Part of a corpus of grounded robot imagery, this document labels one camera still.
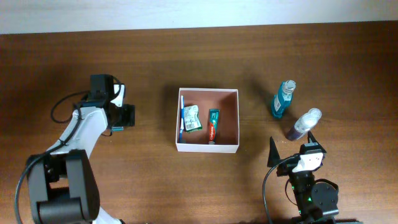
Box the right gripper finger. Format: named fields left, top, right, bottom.
left=267, top=137, right=281, bottom=168
left=307, top=131, right=318, bottom=145

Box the blue white toothbrush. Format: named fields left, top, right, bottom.
left=178, top=95, right=185, bottom=143

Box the white cardboard box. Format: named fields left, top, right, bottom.
left=175, top=88, right=239, bottom=154

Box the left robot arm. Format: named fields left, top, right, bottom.
left=20, top=74, right=135, bottom=224

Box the Colgate toothpaste tube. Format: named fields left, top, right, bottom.
left=208, top=109, right=220, bottom=145

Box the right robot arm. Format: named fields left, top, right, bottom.
left=262, top=132, right=339, bottom=223

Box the green white wipes packet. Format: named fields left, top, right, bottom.
left=183, top=105, right=203, bottom=133

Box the blue mouthwash bottle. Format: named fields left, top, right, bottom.
left=271, top=80, right=296, bottom=119

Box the blue disposable razor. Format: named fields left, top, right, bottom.
left=111, top=126, right=124, bottom=131

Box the clear purple sanitizer bottle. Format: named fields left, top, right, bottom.
left=286, top=108, right=322, bottom=141

